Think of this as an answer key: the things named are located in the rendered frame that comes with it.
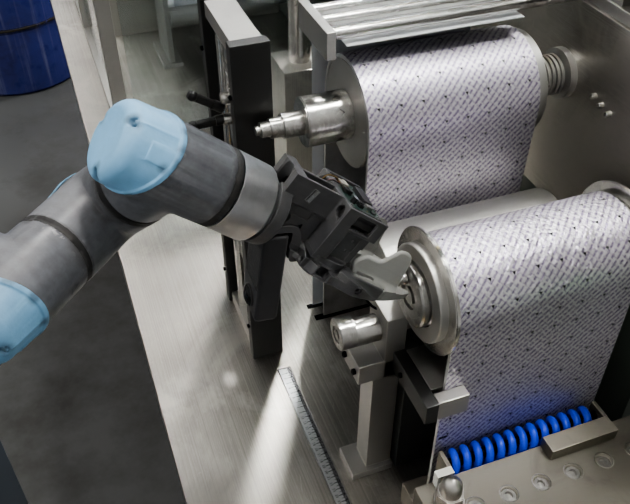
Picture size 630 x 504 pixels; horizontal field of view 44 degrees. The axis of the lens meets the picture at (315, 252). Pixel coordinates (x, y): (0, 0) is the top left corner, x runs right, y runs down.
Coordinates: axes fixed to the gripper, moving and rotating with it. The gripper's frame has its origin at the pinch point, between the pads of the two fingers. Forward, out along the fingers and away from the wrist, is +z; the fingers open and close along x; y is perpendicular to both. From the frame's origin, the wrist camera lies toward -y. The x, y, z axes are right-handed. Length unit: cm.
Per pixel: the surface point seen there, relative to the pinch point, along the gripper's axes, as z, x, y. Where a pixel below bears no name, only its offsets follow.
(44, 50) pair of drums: 45, 303, -102
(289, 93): 18, 67, -4
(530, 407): 27.3, -7.2, -4.5
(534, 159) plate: 34.0, 25.7, 16.9
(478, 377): 14.4, -7.2, -3.0
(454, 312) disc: 2.8, -7.3, 3.4
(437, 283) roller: 1.1, -4.4, 4.4
